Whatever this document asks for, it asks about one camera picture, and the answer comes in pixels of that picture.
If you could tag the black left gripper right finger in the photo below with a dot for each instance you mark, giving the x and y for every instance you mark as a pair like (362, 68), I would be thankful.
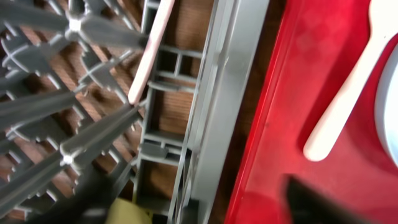
(308, 206)

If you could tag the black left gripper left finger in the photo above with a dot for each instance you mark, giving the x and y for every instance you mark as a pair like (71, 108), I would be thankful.
(90, 205)

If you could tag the yellow plastic cup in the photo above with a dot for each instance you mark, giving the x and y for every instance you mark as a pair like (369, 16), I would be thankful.
(125, 212)

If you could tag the large light blue plate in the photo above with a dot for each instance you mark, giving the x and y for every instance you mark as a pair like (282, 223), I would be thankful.
(385, 107)

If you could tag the cream plastic spoon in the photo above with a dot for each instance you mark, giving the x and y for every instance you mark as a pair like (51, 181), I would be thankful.
(383, 27)

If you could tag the pink plastic fork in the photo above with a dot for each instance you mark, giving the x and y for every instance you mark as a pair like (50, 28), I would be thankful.
(150, 52)

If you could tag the grey dishwasher rack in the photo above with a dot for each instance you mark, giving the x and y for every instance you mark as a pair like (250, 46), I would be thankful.
(66, 71)

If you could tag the red plastic tray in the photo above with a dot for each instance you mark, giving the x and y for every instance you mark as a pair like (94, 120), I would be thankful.
(317, 46)

